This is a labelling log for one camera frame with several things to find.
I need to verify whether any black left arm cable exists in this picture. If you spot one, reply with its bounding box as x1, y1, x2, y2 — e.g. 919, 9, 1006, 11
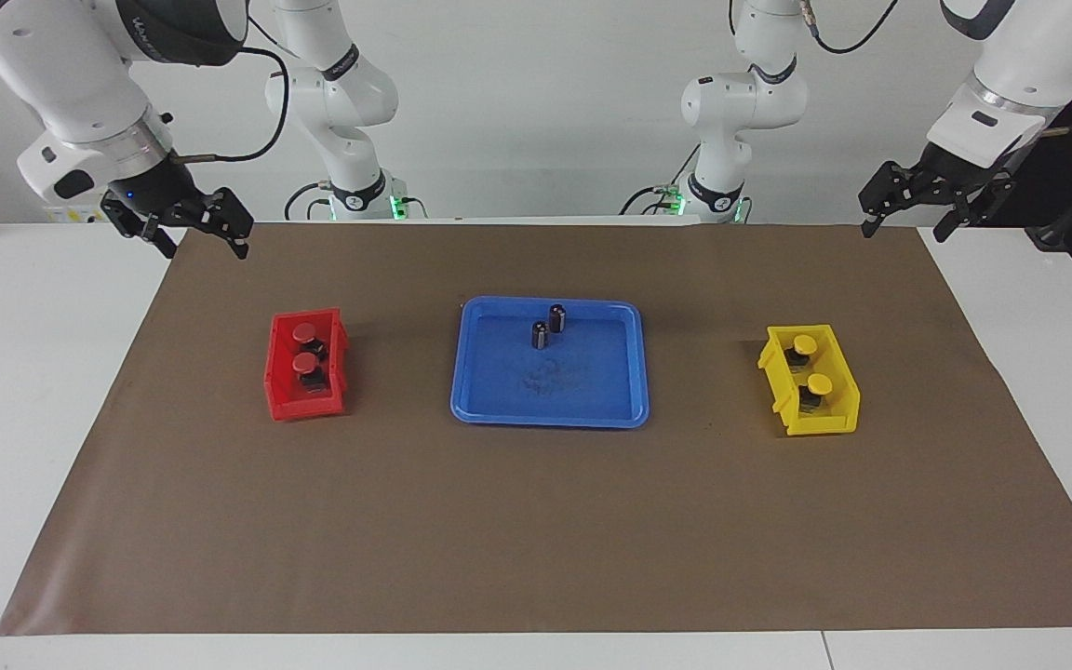
801, 0, 900, 55

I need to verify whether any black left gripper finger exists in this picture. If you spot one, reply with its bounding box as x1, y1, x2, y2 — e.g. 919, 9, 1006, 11
858, 160, 915, 239
932, 178, 1012, 244

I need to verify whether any red plastic bin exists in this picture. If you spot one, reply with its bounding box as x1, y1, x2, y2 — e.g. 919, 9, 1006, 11
263, 308, 351, 422

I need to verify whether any black right base cable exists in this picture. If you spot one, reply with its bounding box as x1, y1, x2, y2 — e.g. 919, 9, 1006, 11
284, 181, 334, 222

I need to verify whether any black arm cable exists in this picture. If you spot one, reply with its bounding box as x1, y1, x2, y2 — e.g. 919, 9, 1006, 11
801, 0, 900, 55
171, 14, 291, 165

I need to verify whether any yellow plastic bin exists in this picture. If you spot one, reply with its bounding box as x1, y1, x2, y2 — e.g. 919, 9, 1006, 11
757, 324, 863, 437

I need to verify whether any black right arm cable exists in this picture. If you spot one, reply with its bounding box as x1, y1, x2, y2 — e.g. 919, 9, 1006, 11
171, 14, 291, 165

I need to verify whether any black left base cable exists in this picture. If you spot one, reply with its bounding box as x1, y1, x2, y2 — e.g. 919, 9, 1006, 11
619, 144, 701, 217

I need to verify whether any blue plastic tray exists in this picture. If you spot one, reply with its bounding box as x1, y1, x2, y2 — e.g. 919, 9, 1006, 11
449, 296, 650, 429

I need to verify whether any black base cable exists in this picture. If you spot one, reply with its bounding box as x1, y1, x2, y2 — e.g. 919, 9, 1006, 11
284, 181, 334, 222
619, 144, 701, 217

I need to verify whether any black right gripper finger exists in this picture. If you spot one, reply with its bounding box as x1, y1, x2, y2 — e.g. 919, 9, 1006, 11
195, 188, 254, 261
102, 199, 180, 261

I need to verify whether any brown paper table mat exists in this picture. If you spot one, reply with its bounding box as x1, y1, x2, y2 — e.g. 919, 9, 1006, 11
0, 221, 1072, 637

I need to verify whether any white wall socket box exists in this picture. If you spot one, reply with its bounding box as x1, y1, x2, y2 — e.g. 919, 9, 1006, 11
43, 204, 115, 224

